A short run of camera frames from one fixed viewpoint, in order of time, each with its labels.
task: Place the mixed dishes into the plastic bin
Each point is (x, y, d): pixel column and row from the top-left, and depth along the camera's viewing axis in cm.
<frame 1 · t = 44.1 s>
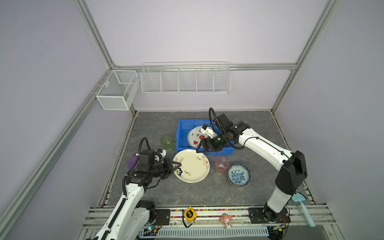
left hand: (181, 167, 76), fingers closed
right hand: (202, 152, 77), fingers open
blue plastic bin: (184, 126, 111), point 3 cm above the table
white watermelon plate: (195, 135, 104), point 4 cm above the table
cream painted plate: (195, 166, 77), point 16 cm above the table
pink glass cup: (222, 165, 92), on the table
green glass cup: (167, 139, 96), point 9 cm above the table
blue patterned bowl: (238, 175, 82), point 8 cm above the table

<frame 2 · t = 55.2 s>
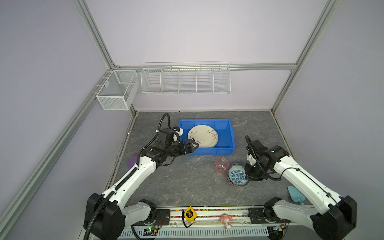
left hand: (193, 149, 77), fingers open
right hand: (248, 179, 75), fingers open
cream painted plate: (205, 136, 104), point 3 cm above the table
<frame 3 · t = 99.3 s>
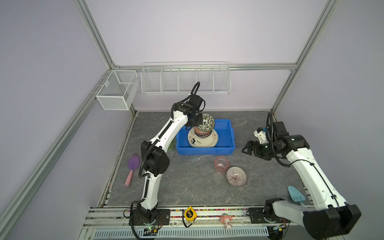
left hand: (199, 124, 87), fingers closed
right hand: (250, 153, 75), fingers open
orange patterned bowl: (202, 134, 95), point 11 cm above the table
olive leaf pattern bowl: (208, 123, 93), point 18 cm above the table
purple striped bowl: (236, 176, 88), on the table
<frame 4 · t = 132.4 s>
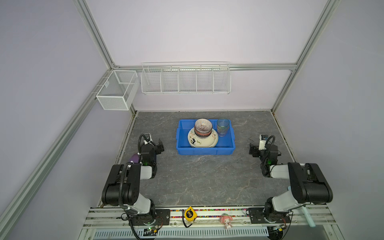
left hand: (153, 141, 93), fingers open
right hand: (259, 144, 94), fingers open
pink glass cup: (222, 133, 103), point 6 cm above the table
purple striped bowl: (203, 126, 98), point 12 cm above the table
